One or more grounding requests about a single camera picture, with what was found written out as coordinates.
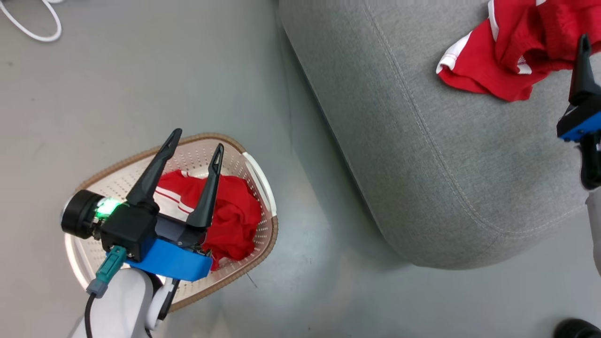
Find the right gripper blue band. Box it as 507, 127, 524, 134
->
556, 34, 601, 191

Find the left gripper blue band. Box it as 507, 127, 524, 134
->
61, 128, 225, 282

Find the red garment with white trim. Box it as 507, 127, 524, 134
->
436, 0, 601, 102
155, 170, 262, 271

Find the cream perforated laundry basket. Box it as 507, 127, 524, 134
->
63, 132, 279, 313

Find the black rounded base part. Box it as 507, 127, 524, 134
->
554, 318, 601, 338

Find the black cable with teal connector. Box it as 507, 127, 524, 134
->
84, 246, 128, 338

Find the white coiled power cable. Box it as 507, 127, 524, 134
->
0, 0, 63, 43

